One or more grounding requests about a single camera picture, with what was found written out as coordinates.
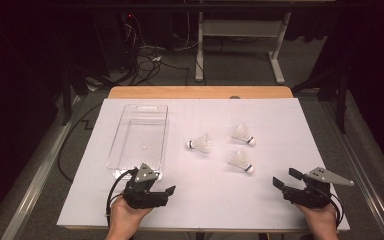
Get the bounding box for hand-held gripper cable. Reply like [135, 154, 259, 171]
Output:
[329, 193, 345, 229]
[105, 169, 138, 218]

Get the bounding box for metal floor rail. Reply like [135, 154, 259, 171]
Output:
[0, 94, 84, 240]
[318, 98, 384, 240]

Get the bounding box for wooden table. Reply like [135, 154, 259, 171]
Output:
[61, 85, 340, 234]

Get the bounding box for bundle of floor cables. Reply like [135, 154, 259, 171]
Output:
[113, 13, 208, 86]

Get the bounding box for person's left hand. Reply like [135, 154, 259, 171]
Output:
[108, 195, 154, 234]

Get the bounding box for white feather shuttlecock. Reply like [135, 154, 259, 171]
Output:
[231, 122, 256, 147]
[228, 149, 255, 175]
[185, 133, 212, 155]

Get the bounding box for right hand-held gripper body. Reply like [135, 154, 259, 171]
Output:
[281, 166, 355, 210]

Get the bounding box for right hand-held gripper cable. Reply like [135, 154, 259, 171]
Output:
[329, 193, 345, 229]

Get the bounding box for dark computer tower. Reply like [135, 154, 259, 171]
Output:
[93, 11, 141, 73]

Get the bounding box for black floor cable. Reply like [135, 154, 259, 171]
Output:
[57, 102, 103, 183]

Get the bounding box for clear plastic tray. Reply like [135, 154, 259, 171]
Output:
[105, 103, 169, 181]

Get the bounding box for black stand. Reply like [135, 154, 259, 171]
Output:
[291, 66, 349, 134]
[61, 64, 91, 126]

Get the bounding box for left hand-held gripper cable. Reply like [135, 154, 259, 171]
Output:
[105, 169, 138, 218]

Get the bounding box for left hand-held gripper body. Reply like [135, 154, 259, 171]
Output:
[122, 162, 169, 210]

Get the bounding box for person's right hand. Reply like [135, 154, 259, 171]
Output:
[294, 202, 339, 240]

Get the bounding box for white board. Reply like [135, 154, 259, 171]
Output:
[57, 97, 351, 232]

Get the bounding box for white metal desk frame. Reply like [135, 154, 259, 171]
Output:
[194, 11, 293, 86]

